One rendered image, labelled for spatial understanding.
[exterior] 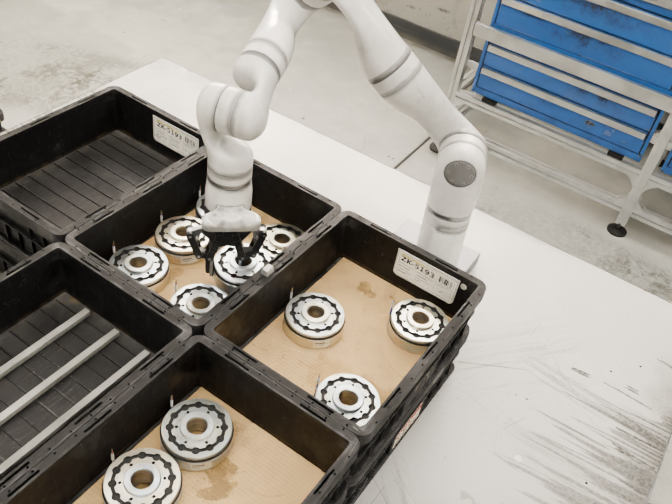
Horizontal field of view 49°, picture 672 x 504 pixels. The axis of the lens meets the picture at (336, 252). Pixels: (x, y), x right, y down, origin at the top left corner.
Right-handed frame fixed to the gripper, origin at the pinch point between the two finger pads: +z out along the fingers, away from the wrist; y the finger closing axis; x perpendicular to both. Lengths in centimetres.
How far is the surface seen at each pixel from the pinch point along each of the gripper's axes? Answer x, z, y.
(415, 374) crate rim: 30.2, -5.6, -25.6
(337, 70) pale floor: -230, 87, -75
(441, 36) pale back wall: -254, 78, -135
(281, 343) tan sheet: 14.6, 4.4, -8.5
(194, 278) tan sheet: -1.4, 4.4, 5.2
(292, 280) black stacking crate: 4.8, -0.6, -11.2
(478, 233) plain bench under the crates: -27, 17, -62
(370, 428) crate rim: 38.8, -5.6, -16.9
